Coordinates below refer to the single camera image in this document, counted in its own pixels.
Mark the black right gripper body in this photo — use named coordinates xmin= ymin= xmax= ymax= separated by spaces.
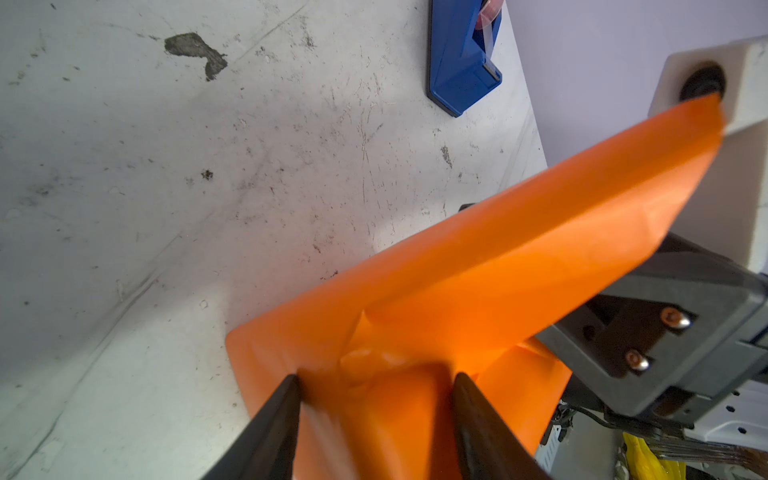
xmin=536 ymin=234 xmax=767 ymax=426

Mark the pink tape roll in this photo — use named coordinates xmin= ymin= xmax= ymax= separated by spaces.
xmin=475 ymin=0 xmax=504 ymax=30

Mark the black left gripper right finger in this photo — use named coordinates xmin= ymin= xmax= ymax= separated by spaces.
xmin=451 ymin=372 xmax=550 ymax=480

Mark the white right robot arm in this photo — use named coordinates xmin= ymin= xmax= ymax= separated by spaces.
xmin=538 ymin=235 xmax=767 ymax=449

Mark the orange wrapping paper sheet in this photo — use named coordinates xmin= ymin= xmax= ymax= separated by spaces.
xmin=226 ymin=94 xmax=725 ymax=479

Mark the blue tape dispenser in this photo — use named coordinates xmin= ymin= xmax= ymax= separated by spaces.
xmin=426 ymin=0 xmax=503 ymax=118

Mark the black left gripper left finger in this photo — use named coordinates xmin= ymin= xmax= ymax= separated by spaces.
xmin=202 ymin=374 xmax=301 ymax=480

